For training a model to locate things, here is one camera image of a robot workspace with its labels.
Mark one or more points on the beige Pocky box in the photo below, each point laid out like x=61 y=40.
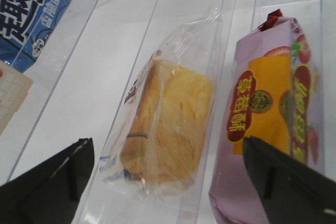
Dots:
x=14 y=90

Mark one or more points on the bread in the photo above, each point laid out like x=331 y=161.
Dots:
x=159 y=134

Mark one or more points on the blue cookie bag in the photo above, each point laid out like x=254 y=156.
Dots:
x=26 y=26

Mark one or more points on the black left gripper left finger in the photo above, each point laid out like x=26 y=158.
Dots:
x=50 y=192

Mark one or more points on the clear acrylic left shelf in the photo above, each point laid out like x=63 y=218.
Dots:
x=101 y=203

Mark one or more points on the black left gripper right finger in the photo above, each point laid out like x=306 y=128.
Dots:
x=290 y=192

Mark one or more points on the pink strawberry snack pack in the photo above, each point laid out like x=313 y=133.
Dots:
x=275 y=96

